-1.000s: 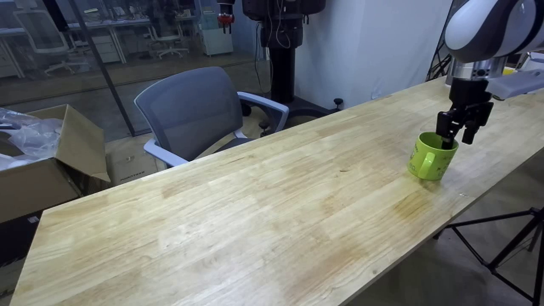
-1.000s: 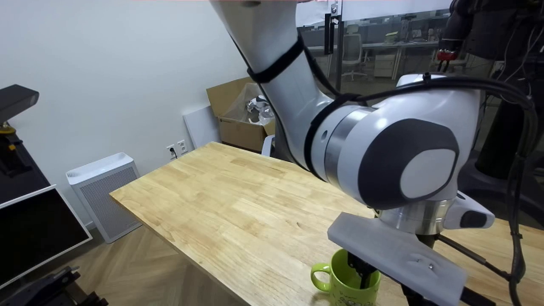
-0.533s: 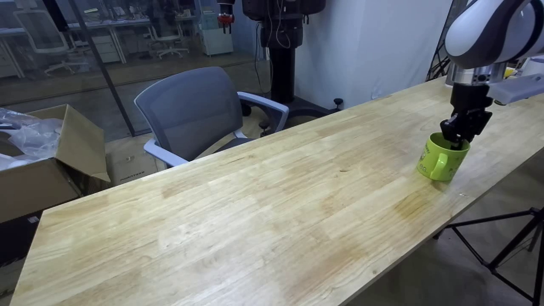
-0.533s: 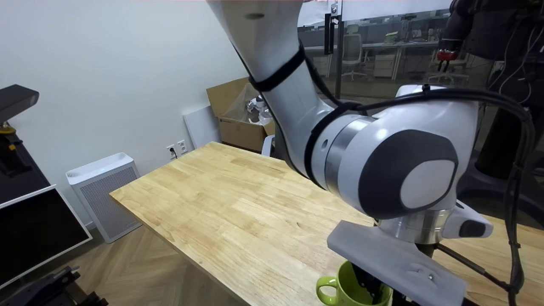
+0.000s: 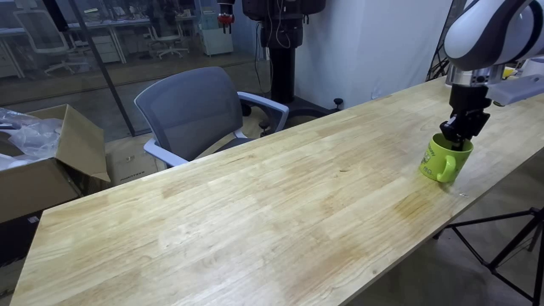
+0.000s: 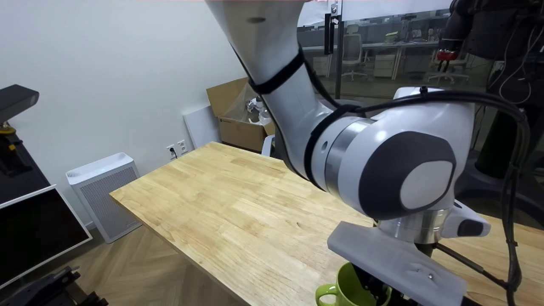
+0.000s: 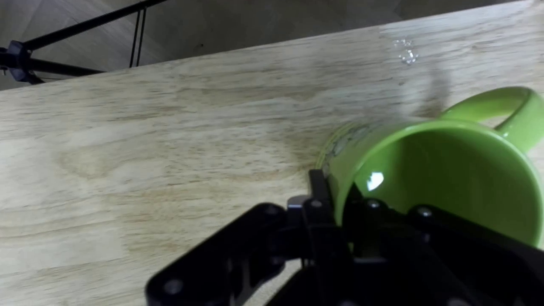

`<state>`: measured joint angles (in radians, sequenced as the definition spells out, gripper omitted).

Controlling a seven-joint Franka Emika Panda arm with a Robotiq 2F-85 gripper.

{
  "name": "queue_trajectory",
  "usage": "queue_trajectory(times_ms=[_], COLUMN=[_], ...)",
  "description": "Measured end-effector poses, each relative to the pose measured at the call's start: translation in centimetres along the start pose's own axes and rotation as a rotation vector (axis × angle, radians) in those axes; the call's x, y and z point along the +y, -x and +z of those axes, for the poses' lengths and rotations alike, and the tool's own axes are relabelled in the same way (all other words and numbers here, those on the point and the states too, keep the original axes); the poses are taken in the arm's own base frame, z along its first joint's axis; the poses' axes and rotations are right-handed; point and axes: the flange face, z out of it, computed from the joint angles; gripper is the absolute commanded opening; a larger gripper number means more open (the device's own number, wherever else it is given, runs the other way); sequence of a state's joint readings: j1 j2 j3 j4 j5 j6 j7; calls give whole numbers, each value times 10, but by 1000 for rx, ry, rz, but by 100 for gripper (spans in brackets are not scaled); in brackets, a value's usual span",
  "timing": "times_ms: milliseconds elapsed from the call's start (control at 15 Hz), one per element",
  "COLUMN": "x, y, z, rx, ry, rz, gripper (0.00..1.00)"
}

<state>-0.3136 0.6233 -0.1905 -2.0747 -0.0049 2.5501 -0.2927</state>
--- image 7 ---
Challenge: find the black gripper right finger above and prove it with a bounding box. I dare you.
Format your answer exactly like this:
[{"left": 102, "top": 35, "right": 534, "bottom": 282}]
[{"left": 345, "top": 185, "right": 544, "bottom": 306}]

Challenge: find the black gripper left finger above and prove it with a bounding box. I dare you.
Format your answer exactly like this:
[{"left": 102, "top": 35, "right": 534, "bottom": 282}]
[{"left": 144, "top": 168, "right": 353, "bottom": 306}]

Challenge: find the green ceramic mug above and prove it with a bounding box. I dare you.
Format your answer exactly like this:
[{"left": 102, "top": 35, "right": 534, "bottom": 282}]
[{"left": 319, "top": 84, "right": 544, "bottom": 251}]

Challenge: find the black camera tripod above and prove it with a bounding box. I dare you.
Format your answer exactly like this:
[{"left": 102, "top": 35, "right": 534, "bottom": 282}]
[{"left": 0, "top": 0, "right": 166, "bottom": 86}]

